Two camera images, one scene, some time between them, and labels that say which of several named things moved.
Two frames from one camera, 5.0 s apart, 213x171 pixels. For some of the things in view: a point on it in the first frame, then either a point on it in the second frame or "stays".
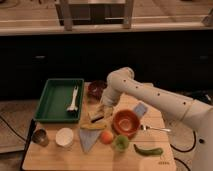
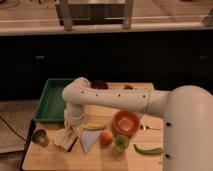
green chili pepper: x=148 y=152 stays
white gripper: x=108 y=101 to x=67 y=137
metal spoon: x=146 y=127 stays
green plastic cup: x=121 y=143 stays
